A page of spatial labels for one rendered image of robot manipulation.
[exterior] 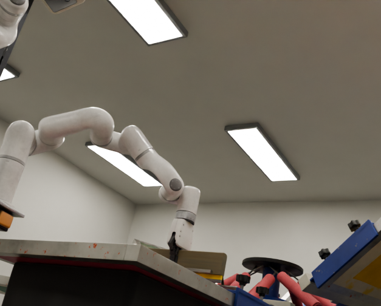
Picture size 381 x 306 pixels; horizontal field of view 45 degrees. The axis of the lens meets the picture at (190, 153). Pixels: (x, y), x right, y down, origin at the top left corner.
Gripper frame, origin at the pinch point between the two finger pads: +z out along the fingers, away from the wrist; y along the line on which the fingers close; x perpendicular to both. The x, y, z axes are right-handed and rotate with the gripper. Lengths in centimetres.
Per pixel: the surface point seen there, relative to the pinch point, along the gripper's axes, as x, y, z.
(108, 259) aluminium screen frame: 21, 58, 14
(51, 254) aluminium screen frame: 3, 58, 14
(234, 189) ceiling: -184, -368, -192
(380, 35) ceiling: 43, -121, -192
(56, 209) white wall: -381, -259, -122
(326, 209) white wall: -74, -413, -181
